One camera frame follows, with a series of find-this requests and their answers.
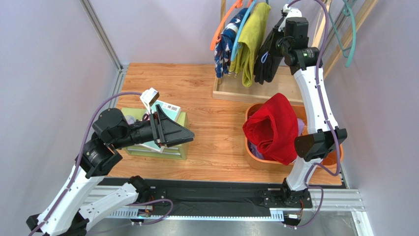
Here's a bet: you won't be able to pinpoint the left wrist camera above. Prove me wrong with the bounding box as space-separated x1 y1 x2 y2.
140 88 160 113

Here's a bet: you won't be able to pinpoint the green box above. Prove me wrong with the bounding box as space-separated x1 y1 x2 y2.
122 108 189 160

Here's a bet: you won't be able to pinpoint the yellow-green trousers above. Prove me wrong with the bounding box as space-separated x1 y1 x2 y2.
229 1 271 87

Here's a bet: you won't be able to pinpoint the teal hanger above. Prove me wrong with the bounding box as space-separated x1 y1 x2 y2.
327 0 358 68

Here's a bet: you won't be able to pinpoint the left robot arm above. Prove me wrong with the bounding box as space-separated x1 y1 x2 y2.
26 107 195 236

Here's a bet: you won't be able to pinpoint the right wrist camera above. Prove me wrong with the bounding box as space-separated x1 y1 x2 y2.
278 4 302 32

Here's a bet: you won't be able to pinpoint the blue wire hanger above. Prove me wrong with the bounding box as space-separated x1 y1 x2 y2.
260 0 290 64

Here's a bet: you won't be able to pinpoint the blue patterned trousers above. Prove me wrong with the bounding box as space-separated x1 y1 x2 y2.
214 8 248 79

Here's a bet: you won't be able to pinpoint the purple trousers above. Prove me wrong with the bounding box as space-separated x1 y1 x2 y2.
248 118 305 160

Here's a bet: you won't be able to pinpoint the wooden clothes rack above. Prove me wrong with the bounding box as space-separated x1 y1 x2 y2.
212 0 378 105

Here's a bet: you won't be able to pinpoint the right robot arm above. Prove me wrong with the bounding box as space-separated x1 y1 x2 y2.
263 16 347 208

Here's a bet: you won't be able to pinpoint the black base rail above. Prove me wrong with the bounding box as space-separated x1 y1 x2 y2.
65 178 360 227

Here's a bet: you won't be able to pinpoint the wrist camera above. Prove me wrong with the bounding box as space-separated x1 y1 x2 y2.
140 88 160 113
278 4 302 32

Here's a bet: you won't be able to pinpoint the orange plastic basket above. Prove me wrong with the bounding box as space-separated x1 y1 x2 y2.
244 103 337 172

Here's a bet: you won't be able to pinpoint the light blue hanger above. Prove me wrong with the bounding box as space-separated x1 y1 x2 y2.
230 0 256 62

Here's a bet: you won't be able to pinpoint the beige hanger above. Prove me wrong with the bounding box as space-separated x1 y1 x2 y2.
311 0 332 49

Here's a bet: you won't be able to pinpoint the orange hanger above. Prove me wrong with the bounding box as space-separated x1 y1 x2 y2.
210 0 243 51

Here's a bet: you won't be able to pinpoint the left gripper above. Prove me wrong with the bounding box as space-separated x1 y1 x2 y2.
114 104 196 148

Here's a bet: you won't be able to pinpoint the black trousers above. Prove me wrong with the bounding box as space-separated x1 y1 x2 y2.
253 24 282 85

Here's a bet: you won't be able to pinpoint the red trousers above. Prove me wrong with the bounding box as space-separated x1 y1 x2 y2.
242 93 299 165

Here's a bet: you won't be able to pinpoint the aluminium frame post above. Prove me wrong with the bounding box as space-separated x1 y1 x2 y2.
80 0 123 72

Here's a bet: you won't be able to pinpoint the teal book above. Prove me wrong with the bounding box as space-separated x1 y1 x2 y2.
140 100 181 153

